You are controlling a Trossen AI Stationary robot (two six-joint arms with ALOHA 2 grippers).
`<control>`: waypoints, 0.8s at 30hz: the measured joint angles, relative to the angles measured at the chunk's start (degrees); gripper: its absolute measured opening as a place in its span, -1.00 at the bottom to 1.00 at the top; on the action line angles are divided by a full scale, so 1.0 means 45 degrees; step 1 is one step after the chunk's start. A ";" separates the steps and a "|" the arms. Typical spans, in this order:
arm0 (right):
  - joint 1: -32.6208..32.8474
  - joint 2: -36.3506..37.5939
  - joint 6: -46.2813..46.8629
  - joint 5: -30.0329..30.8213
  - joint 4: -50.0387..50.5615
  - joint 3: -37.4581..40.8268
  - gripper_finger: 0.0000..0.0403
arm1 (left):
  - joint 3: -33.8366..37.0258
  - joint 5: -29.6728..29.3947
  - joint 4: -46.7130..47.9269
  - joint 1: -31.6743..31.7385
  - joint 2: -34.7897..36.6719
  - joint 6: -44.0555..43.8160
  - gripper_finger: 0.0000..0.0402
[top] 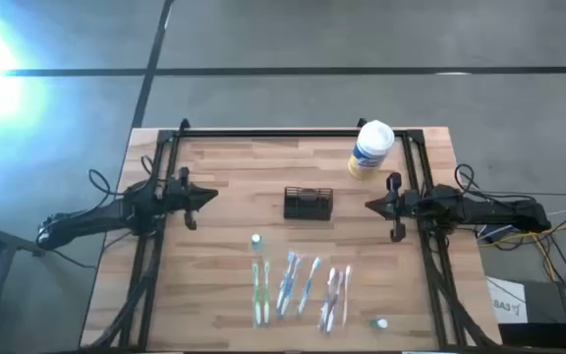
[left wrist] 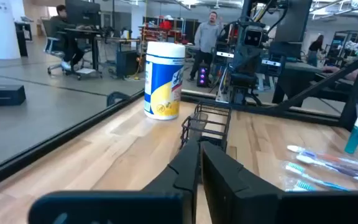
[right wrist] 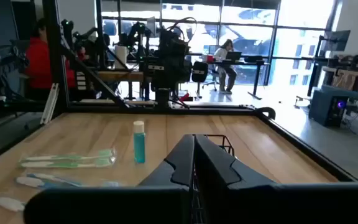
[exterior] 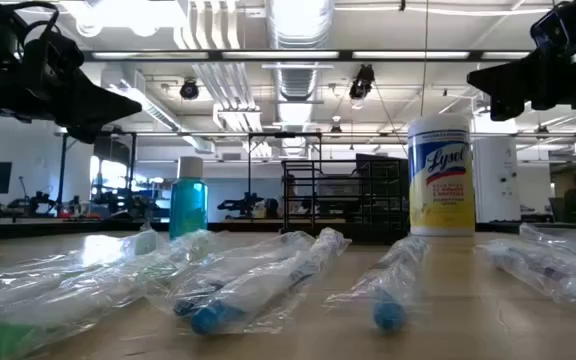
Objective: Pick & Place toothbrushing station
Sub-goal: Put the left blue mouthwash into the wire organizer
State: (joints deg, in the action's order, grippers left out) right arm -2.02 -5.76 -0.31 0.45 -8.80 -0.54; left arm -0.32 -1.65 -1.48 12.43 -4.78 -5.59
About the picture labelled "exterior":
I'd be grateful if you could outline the black wire rack caddy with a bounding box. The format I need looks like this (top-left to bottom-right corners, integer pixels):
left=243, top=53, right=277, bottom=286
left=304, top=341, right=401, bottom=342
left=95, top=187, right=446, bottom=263
left=280, top=153, right=410, bottom=246

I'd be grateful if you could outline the blue toothbrush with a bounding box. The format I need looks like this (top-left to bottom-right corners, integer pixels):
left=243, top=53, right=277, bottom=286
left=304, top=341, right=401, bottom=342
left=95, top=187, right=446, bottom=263
left=187, top=227, right=353, bottom=337
left=323, top=234, right=430, bottom=334
left=145, top=230, right=317, bottom=319

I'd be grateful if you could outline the black metal frame stand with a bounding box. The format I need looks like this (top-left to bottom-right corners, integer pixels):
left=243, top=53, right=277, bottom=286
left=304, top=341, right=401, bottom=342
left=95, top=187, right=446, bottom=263
left=55, top=130, right=139, bottom=219
left=246, top=130, right=324, bottom=221

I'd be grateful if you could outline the thin hanging cable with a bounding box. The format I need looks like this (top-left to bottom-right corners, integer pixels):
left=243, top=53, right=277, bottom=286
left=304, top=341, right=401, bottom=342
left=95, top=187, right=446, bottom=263
left=420, top=0, right=430, bottom=117

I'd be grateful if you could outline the white round column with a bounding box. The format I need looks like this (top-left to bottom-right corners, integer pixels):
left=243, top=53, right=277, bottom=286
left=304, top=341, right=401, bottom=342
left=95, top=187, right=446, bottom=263
left=472, top=102, right=522, bottom=224

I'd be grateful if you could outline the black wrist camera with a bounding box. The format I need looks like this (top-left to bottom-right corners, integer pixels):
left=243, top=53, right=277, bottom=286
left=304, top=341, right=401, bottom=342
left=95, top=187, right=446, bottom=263
left=21, top=30, right=86, bottom=100
left=529, top=3, right=572, bottom=51

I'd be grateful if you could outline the green toothbrush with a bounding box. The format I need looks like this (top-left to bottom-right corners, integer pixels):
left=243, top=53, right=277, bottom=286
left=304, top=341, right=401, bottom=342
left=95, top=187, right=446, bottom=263
left=0, top=228, right=229, bottom=360
left=0, top=224, right=164, bottom=321

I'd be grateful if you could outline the blue mouthwash bottle white cap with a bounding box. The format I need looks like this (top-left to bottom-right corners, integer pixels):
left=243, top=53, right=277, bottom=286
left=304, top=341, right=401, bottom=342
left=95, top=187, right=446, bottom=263
left=168, top=155, right=210, bottom=241

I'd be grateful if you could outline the silver ceiling duct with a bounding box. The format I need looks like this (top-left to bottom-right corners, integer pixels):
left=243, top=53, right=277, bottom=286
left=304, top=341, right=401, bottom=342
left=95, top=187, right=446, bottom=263
left=265, top=0, right=337, bottom=102

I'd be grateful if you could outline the Lysol wipes canister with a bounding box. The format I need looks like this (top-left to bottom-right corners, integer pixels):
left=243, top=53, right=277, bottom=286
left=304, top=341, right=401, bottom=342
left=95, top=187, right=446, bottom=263
left=406, top=113, right=478, bottom=238

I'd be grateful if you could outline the black ceiling camera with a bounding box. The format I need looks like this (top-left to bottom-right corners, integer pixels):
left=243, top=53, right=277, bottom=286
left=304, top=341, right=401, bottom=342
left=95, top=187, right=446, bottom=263
left=348, top=63, right=377, bottom=101
left=178, top=77, right=201, bottom=101

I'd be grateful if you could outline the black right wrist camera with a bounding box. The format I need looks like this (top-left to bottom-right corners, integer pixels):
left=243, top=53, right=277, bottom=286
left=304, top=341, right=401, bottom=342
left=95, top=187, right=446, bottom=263
left=529, top=3, right=572, bottom=51

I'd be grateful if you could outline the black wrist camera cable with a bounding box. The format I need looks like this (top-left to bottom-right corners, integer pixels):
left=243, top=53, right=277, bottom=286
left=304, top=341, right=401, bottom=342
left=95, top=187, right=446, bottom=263
left=10, top=0, right=62, bottom=39

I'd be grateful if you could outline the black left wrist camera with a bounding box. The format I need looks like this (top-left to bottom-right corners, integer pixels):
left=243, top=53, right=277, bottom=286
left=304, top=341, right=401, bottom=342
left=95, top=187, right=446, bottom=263
left=21, top=30, right=86, bottom=100

